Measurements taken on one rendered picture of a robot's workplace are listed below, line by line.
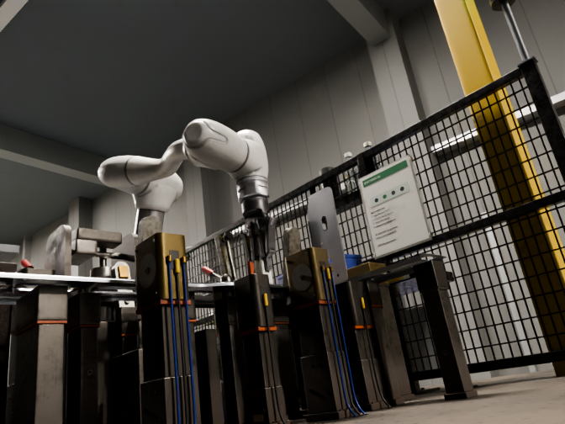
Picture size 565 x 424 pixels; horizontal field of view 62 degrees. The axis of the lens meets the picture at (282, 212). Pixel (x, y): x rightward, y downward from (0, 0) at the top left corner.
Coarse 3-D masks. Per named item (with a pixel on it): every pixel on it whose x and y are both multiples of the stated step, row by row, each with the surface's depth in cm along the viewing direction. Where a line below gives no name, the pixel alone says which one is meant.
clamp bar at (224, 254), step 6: (228, 234) 138; (216, 240) 139; (222, 240) 139; (228, 240) 137; (216, 246) 139; (222, 246) 137; (228, 246) 139; (222, 252) 136; (228, 252) 139; (222, 258) 136; (228, 258) 138; (222, 264) 135; (228, 264) 137; (234, 264) 137; (222, 270) 135; (228, 270) 136; (234, 270) 136; (234, 276) 135
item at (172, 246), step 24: (168, 240) 81; (144, 264) 82; (168, 264) 79; (144, 288) 81; (168, 288) 78; (144, 312) 81; (168, 312) 78; (144, 336) 80; (168, 336) 76; (144, 360) 79; (168, 360) 75; (192, 360) 76; (144, 384) 77; (168, 384) 73; (192, 384) 75; (144, 408) 75; (168, 408) 72; (192, 408) 74
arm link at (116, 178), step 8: (112, 160) 162; (120, 160) 160; (104, 168) 163; (112, 168) 160; (120, 168) 158; (104, 176) 163; (112, 176) 160; (120, 176) 158; (112, 184) 164; (120, 184) 161; (128, 184) 160; (144, 184) 167; (128, 192) 169; (136, 192) 169
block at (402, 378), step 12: (372, 264) 131; (384, 264) 135; (348, 276) 134; (384, 288) 131; (384, 300) 129; (384, 312) 127; (396, 324) 129; (396, 336) 127; (396, 348) 125; (396, 360) 123; (396, 372) 121; (408, 384) 123; (408, 396) 121
